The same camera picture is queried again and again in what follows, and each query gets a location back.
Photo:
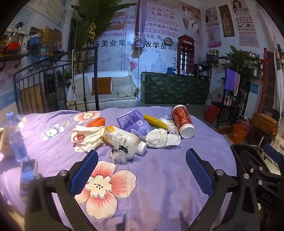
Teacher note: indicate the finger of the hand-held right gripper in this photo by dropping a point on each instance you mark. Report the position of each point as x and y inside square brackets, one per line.
[273, 153]
[264, 195]

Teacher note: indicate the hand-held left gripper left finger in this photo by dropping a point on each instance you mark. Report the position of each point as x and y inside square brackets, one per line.
[85, 171]

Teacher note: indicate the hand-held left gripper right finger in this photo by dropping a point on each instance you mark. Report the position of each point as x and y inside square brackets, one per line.
[198, 172]

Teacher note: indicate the red print paper wrapper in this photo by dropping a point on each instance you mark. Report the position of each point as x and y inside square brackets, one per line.
[86, 138]

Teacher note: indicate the black trash bin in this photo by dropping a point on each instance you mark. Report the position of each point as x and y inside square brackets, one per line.
[236, 151]

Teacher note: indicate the clear plastic wrap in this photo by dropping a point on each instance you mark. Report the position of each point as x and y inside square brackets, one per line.
[121, 156]

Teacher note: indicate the white plastic drink bottle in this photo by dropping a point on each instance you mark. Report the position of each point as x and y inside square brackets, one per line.
[119, 138]

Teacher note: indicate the orange foam net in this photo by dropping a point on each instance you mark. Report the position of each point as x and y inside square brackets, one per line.
[96, 122]

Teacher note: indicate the white paper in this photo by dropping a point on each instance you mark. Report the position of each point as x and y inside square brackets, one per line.
[159, 138]

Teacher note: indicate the red patterned paper cup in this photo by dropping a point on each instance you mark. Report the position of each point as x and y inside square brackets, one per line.
[182, 120]

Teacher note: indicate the green drink carton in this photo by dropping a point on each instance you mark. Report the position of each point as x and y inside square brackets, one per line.
[156, 128]

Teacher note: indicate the yellow foam net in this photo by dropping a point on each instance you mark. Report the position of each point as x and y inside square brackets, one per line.
[155, 121]

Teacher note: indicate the purple packet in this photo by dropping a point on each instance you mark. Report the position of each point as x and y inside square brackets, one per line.
[133, 122]

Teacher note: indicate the swivel stool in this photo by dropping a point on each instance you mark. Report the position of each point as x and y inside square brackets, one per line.
[259, 140]

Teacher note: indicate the orange bucket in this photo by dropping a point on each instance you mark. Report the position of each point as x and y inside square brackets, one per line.
[238, 134]

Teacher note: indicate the pink plastic tub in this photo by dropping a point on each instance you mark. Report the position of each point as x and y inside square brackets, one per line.
[244, 123]

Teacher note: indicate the metal basin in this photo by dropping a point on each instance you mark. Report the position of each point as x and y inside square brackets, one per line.
[245, 117]

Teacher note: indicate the purple floral blanket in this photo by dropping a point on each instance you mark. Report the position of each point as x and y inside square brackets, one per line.
[144, 177]

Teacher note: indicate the blue rectangular box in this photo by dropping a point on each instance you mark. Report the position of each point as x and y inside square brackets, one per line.
[27, 177]

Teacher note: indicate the black iron rack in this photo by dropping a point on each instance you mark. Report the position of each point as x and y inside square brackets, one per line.
[233, 111]

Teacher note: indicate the red bag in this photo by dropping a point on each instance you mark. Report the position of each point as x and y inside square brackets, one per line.
[211, 113]

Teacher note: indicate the pink washbasin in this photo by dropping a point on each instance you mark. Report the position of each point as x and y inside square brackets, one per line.
[228, 102]

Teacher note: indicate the white wicker swing sofa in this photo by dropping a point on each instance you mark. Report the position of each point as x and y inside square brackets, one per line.
[106, 102]

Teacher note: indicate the blue label water bottle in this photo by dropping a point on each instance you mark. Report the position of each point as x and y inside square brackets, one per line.
[16, 142]

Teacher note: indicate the white hanging cloth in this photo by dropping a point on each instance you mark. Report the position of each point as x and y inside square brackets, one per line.
[278, 77]

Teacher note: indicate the red ladder shelf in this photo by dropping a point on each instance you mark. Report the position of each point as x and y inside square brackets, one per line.
[267, 77]

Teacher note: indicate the pink towel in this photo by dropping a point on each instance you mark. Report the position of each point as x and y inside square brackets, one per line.
[237, 84]

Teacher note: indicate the beige cushion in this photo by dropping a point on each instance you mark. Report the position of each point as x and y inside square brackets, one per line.
[123, 85]
[81, 85]

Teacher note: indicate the orange cushion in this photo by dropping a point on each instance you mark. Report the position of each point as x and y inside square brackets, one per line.
[101, 86]

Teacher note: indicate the purple towel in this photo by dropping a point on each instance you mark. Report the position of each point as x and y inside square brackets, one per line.
[230, 78]

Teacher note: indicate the green floral covered counter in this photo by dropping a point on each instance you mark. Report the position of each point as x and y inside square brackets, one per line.
[175, 88]

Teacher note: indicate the wooden shelf with jars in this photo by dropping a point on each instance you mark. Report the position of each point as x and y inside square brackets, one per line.
[256, 62]

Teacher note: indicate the green potted plant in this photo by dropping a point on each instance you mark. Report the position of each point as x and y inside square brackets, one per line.
[240, 64]

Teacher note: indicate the blue bag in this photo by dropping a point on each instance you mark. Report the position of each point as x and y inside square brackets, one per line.
[172, 70]

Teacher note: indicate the small shelf of bottles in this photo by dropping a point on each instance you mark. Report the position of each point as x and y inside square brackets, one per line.
[212, 57]

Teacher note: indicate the red telephone booth cabinet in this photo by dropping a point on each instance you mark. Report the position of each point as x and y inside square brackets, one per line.
[186, 55]

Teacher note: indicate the teal round tin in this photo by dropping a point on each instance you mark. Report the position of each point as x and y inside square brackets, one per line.
[43, 52]

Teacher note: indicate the cardboard box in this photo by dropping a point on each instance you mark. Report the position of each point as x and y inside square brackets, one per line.
[52, 35]

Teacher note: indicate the yellow banana bunch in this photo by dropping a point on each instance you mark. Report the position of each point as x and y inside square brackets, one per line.
[92, 30]

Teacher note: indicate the purple tied curtain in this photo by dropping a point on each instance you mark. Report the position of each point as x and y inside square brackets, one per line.
[139, 37]

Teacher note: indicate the red box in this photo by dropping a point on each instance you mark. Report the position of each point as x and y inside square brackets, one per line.
[12, 47]

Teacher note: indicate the tall leafy plant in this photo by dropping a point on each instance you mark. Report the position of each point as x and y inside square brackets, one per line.
[97, 13]

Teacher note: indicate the blue wall sign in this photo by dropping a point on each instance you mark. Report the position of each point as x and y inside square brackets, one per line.
[254, 88]

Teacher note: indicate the black iron wall shelf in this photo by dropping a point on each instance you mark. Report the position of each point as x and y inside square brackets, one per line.
[13, 58]

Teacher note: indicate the white product wall poster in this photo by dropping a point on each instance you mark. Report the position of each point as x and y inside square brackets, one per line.
[244, 22]

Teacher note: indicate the pink wall poster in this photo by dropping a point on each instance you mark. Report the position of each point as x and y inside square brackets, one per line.
[213, 26]

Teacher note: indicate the brown wall poster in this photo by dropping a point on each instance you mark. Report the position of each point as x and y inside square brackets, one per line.
[226, 21]

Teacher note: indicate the large printed wall banner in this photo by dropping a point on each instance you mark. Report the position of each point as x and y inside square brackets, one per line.
[155, 33]

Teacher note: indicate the blue and white wall notice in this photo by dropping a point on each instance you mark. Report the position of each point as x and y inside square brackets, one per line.
[24, 20]

